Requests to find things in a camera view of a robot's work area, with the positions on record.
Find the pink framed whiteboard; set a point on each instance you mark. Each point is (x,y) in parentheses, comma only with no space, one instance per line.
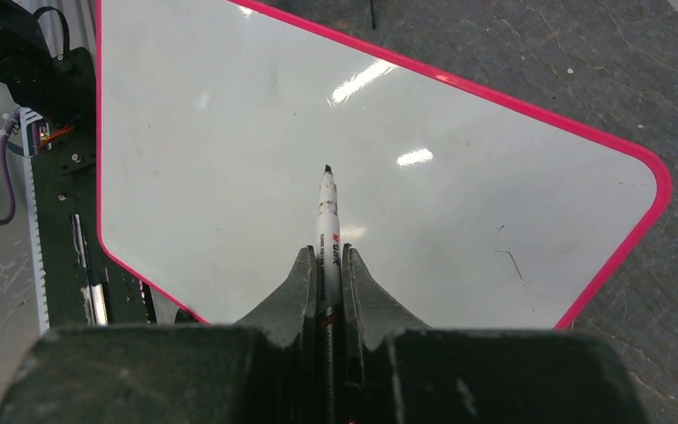
(474,209)

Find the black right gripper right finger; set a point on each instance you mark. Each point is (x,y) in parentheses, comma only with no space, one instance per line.
(397,369)

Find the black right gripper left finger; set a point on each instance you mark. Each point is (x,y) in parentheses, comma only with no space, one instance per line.
(258,369)

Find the white black marker pen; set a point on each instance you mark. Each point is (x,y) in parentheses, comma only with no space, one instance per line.
(329,259)

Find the white slotted cable duct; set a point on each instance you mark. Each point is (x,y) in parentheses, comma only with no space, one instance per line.
(28,118)

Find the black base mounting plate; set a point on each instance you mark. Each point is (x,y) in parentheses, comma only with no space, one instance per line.
(45,73)

